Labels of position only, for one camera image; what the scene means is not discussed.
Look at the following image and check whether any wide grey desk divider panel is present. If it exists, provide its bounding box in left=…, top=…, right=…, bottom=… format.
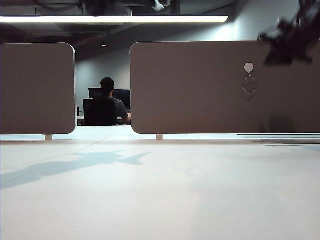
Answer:
left=129, top=40, right=320, bottom=135

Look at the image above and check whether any black office chair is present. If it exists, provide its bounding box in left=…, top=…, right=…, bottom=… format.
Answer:
left=82, top=98, right=118, bottom=127

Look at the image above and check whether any black computer monitor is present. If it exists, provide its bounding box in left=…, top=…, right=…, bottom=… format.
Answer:
left=87, top=87, right=105, bottom=100
left=113, top=89, right=132, bottom=110

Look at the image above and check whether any silver hoop earring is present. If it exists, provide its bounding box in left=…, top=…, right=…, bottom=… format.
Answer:
left=240, top=71, right=259, bottom=101

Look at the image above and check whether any long linear ceiling light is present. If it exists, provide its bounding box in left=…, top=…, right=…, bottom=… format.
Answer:
left=0, top=15, right=230, bottom=24

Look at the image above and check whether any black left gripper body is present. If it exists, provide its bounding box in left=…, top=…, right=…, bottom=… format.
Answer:
left=76, top=0, right=133, bottom=16

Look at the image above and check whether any narrow grey desk divider panel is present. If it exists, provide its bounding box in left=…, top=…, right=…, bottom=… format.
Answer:
left=0, top=42, right=77, bottom=136

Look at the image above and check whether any seated person in grey shirt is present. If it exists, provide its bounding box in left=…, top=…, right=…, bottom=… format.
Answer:
left=99, top=76, right=132, bottom=125

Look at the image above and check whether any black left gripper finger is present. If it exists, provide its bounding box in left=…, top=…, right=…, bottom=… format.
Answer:
left=149, top=0, right=181, bottom=13

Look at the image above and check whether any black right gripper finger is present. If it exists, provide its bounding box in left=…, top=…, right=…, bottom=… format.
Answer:
left=258, top=18, right=301, bottom=46
left=263, top=41, right=314, bottom=67

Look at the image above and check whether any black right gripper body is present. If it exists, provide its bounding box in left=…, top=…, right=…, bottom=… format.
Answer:
left=294, top=0, right=320, bottom=38

